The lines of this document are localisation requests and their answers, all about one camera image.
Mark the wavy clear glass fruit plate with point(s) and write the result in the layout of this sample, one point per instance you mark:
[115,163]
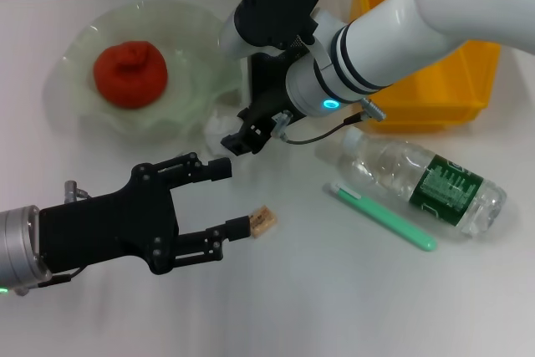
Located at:
[192,39]

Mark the white paper ball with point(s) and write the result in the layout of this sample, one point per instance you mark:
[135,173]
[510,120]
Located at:
[217,125]

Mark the black mesh pen holder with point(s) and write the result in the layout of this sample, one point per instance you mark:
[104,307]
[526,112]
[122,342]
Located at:
[263,77]

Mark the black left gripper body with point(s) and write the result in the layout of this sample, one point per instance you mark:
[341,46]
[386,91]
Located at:
[108,223]

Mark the yellow plastic storage bin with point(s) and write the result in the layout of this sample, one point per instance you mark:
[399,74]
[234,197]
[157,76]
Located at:
[439,102]

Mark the mint green pen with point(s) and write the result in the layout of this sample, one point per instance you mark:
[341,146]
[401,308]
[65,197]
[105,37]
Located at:
[384,217]

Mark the clear water bottle green label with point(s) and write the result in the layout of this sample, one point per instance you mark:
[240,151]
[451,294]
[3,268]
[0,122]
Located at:
[418,173]

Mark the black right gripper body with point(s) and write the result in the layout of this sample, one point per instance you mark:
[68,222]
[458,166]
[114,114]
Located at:
[273,108]

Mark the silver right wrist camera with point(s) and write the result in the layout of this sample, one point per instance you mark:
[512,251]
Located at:
[276,1]

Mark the small tan eraser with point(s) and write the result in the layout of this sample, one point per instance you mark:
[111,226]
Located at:
[265,221]

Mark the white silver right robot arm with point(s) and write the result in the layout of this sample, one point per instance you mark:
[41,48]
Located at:
[397,39]

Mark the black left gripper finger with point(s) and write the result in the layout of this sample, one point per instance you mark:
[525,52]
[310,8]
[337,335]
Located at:
[213,240]

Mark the red-orange fruit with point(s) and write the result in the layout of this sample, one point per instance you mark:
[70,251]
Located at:
[129,77]

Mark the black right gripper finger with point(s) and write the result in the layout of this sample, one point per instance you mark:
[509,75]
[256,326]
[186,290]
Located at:
[244,115]
[196,169]
[248,137]

